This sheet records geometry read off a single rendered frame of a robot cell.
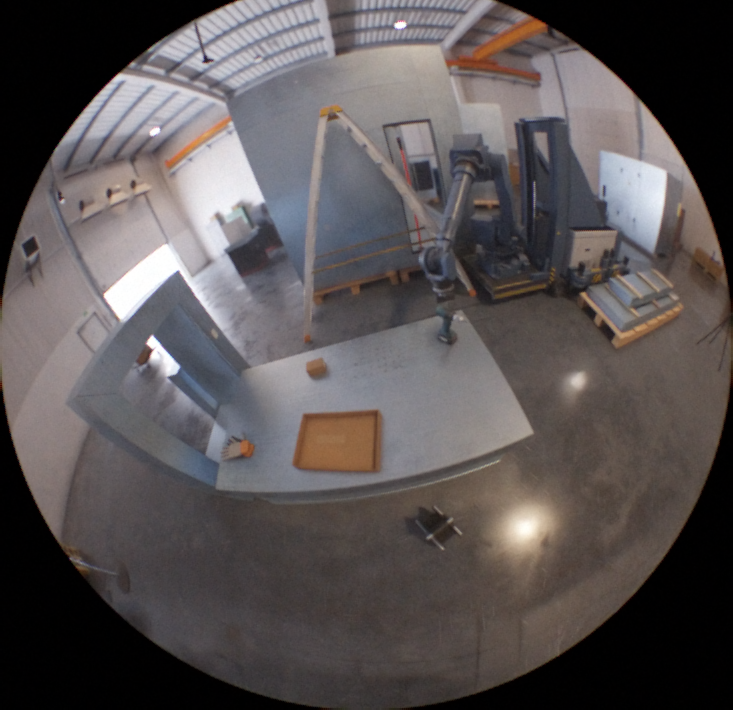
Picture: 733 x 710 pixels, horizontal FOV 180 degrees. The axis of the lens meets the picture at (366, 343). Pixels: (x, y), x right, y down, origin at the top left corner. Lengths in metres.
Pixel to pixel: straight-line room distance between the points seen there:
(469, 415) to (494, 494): 0.76
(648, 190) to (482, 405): 6.56
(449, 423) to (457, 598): 1.21
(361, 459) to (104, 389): 1.39
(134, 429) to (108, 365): 0.37
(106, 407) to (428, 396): 1.71
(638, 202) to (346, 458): 7.31
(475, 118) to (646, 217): 4.82
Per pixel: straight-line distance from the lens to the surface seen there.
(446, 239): 1.51
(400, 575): 1.74
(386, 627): 1.88
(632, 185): 7.23
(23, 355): 9.41
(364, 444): 1.15
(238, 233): 6.51
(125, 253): 11.45
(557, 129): 2.83
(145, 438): 1.57
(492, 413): 1.19
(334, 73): 3.23
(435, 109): 3.22
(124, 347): 1.57
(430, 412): 1.17
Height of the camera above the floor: 1.69
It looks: 42 degrees down
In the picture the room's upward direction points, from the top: 20 degrees counter-clockwise
